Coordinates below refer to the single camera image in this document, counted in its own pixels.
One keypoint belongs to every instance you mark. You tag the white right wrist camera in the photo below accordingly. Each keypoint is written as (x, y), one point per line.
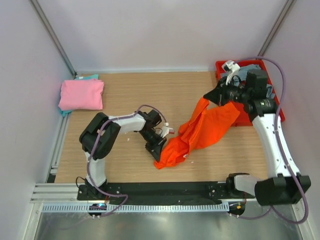
(231, 68)

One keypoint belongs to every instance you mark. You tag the red plastic bin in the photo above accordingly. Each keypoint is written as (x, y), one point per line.
(254, 106)

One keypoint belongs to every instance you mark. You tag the grey crumpled t-shirt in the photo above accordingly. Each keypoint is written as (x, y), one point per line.
(252, 77)

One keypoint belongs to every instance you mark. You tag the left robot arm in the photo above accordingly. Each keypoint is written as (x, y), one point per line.
(98, 138)

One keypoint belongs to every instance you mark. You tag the white slotted cable duct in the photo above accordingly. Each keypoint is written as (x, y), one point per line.
(105, 208)

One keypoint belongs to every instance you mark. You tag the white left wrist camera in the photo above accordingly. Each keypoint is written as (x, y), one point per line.
(166, 130)

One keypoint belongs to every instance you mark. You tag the aluminium front frame rail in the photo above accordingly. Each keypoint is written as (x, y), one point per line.
(54, 193)

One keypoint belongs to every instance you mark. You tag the pink folded t-shirt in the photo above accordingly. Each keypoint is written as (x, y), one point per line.
(81, 94)

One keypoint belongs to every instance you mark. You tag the teal folded t-shirt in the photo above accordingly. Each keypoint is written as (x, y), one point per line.
(75, 95)

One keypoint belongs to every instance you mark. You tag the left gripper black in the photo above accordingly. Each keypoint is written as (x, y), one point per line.
(156, 148)

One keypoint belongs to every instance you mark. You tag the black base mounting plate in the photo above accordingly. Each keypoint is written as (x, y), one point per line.
(175, 193)

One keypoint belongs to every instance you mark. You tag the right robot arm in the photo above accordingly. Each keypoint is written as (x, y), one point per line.
(285, 185)

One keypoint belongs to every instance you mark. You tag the orange t-shirt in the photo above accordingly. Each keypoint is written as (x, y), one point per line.
(205, 128)

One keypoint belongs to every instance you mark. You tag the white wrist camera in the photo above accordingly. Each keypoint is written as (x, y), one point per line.
(231, 68)
(166, 130)

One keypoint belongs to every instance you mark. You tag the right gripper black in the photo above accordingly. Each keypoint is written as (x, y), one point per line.
(218, 95)

